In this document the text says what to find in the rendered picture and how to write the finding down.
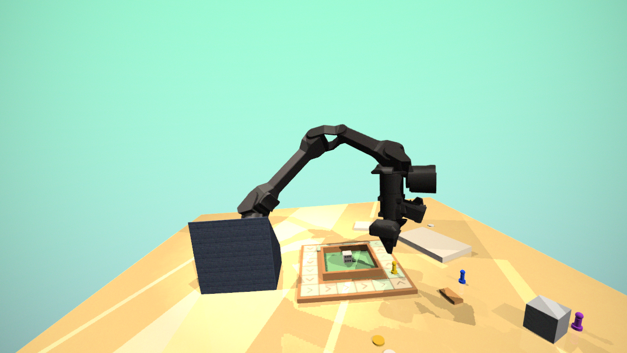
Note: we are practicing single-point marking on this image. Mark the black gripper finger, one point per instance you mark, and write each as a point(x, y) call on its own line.
point(401, 223)
point(388, 244)

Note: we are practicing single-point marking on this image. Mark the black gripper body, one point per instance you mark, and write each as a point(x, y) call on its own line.
point(388, 226)

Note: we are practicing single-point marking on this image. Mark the purple game pawn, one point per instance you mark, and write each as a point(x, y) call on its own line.
point(577, 323)

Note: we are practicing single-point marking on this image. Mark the yellow flat disc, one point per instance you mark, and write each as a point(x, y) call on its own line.
point(378, 340)

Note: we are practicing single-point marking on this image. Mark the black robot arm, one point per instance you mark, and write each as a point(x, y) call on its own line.
point(394, 164)

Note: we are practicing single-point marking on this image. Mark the grey die with black pips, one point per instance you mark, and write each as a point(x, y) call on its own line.
point(347, 257)

